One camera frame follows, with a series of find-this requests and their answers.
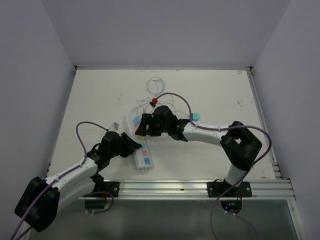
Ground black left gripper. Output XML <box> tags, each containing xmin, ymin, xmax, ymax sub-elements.
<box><xmin>108</xmin><ymin>132</ymin><xmax>141</xmax><ymax>158</ymax></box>

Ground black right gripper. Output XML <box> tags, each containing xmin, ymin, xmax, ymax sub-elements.
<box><xmin>135</xmin><ymin>113</ymin><xmax>170</xmax><ymax>137</ymax></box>

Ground salmon pink plug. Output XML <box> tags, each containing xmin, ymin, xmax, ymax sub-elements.
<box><xmin>133</xmin><ymin>124</ymin><xmax>140</xmax><ymax>132</ymax></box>

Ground light blue plug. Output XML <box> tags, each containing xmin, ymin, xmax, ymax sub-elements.
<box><xmin>132</xmin><ymin>116</ymin><xmax>141</xmax><ymax>127</ymax></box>

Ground white power strip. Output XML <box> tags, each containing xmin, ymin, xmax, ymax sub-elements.
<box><xmin>124</xmin><ymin>111</ymin><xmax>154</xmax><ymax>172</ymax></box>

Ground dark teal plug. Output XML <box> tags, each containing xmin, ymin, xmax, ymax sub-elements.
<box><xmin>188</xmin><ymin>112</ymin><xmax>200</xmax><ymax>122</ymax></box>

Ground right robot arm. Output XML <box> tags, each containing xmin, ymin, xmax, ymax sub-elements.
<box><xmin>134</xmin><ymin>106</ymin><xmax>262</xmax><ymax>198</ymax></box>

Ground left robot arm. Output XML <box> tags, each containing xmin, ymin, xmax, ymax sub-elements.
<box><xmin>14</xmin><ymin>131</ymin><xmax>142</xmax><ymax>232</ymax></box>

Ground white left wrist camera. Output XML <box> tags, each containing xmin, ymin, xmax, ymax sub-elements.
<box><xmin>108</xmin><ymin>122</ymin><xmax>119</xmax><ymax>132</ymax></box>

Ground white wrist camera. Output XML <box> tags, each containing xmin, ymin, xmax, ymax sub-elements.
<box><xmin>149</xmin><ymin>98</ymin><xmax>161</xmax><ymax>109</ymax></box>
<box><xmin>108</xmin><ymin>122</ymin><xmax>119</xmax><ymax>132</ymax></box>

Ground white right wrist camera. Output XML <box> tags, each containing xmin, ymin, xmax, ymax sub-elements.
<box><xmin>149</xmin><ymin>98</ymin><xmax>161</xmax><ymax>109</ymax></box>

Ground thin coloured charger cables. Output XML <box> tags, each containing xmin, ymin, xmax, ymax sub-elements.
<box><xmin>129</xmin><ymin>76</ymin><xmax>187</xmax><ymax>118</ymax></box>

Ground aluminium mounting rail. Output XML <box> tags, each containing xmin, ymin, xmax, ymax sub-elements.
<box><xmin>74</xmin><ymin>178</ymin><xmax>297</xmax><ymax>201</ymax></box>

